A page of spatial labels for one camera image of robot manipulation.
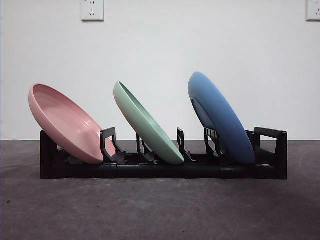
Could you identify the green round plate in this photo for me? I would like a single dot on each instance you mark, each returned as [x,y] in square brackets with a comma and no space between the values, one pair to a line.
[147,130]

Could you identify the blue round plate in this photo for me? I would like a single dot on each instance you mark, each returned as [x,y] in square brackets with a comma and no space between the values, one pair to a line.
[220,110]

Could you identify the pink round plate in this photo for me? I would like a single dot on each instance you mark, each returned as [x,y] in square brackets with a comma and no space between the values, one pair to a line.
[62,117]

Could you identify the black plastic dish rack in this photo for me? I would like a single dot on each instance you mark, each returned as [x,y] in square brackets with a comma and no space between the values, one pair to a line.
[175,172]

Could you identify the white wall power outlet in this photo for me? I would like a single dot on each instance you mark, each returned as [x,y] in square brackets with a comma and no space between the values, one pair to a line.
[92,11]
[313,10]

